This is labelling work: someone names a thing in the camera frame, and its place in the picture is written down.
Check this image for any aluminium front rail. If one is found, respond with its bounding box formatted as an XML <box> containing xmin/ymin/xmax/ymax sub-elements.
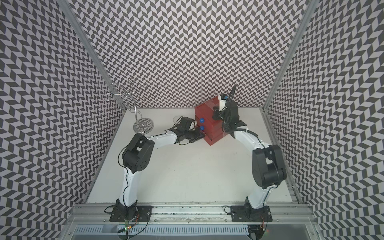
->
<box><xmin>67</xmin><ymin>202</ymin><xmax>319</xmax><ymax>226</ymax></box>

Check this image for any clear plastic cup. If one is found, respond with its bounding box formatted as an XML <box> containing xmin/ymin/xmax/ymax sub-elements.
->
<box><xmin>173</xmin><ymin>116</ymin><xmax>183</xmax><ymax>123</ymax></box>

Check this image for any red drawer cabinet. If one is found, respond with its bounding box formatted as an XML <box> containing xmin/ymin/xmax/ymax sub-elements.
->
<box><xmin>195</xmin><ymin>97</ymin><xmax>227</xmax><ymax>146</ymax></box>

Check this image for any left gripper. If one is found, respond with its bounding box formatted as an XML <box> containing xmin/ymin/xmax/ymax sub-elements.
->
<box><xmin>184</xmin><ymin>127</ymin><xmax>206</xmax><ymax>143</ymax></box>

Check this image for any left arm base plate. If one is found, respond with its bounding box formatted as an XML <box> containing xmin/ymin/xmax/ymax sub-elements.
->
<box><xmin>109</xmin><ymin>206</ymin><xmax>153</xmax><ymax>223</ymax></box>

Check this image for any wire mug tree stand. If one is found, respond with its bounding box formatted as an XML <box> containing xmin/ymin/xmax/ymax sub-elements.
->
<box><xmin>102</xmin><ymin>82</ymin><xmax>154</xmax><ymax>135</ymax></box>

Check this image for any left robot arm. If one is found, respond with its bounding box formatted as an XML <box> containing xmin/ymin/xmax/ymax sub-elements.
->
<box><xmin>116</xmin><ymin>117</ymin><xmax>205</xmax><ymax>208</ymax></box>

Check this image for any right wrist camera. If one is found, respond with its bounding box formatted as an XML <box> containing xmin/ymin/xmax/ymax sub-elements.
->
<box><xmin>218</xmin><ymin>94</ymin><xmax>229</xmax><ymax>113</ymax></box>

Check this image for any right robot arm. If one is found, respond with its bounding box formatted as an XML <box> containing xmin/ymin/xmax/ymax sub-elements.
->
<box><xmin>213</xmin><ymin>100</ymin><xmax>287</xmax><ymax>210</ymax></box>

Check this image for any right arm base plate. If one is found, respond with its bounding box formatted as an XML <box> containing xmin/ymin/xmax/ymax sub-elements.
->
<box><xmin>230</xmin><ymin>206</ymin><xmax>273</xmax><ymax>223</ymax></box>

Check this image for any red top drawer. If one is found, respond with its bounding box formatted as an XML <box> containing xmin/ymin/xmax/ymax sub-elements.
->
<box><xmin>195</xmin><ymin>96</ymin><xmax>219</xmax><ymax>120</ymax></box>

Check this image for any red bottom drawer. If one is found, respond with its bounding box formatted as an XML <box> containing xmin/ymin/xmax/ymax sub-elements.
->
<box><xmin>204</xmin><ymin>131</ymin><xmax>228</xmax><ymax>146</ymax></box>

